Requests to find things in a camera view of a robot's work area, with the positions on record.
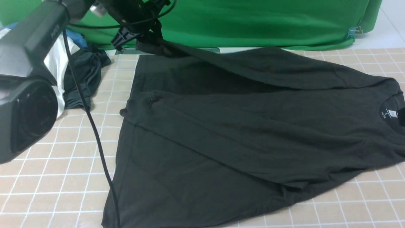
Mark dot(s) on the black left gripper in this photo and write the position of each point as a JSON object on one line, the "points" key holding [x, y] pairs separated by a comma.
{"points": [[134, 16]]}

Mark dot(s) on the dark gray shirt in pile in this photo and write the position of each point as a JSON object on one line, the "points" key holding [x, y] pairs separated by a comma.
{"points": [[87, 64]]}

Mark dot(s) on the dark gray long-sleeve shirt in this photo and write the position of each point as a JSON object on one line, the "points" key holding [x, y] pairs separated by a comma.
{"points": [[209, 139]]}

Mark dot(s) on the blue shirt in pile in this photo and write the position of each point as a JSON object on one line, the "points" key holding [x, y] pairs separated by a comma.
{"points": [[76, 37]]}

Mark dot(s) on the blue binder clip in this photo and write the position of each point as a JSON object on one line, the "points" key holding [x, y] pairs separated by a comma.
{"points": [[354, 31]]}

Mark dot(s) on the gray metal bar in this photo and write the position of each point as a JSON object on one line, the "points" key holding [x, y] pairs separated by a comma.
{"points": [[138, 52]]}

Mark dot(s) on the green backdrop cloth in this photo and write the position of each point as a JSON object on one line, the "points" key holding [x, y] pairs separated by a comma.
{"points": [[291, 24]]}

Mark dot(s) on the white shirt in pile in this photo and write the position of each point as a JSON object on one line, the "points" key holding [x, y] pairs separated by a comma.
{"points": [[56, 61]]}

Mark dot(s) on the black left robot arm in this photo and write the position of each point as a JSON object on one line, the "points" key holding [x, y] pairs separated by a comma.
{"points": [[28, 101]]}

